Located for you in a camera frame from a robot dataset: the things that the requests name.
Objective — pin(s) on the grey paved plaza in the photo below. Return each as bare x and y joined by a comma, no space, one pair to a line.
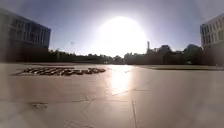
160,100

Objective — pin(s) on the tall tower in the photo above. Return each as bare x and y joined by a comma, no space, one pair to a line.
148,45

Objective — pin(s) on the dark glass building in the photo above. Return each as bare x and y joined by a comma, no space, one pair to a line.
21,38

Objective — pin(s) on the pale building with window grid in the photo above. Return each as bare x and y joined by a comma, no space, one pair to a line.
214,35

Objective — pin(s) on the row of trees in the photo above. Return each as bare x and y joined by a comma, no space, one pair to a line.
150,57

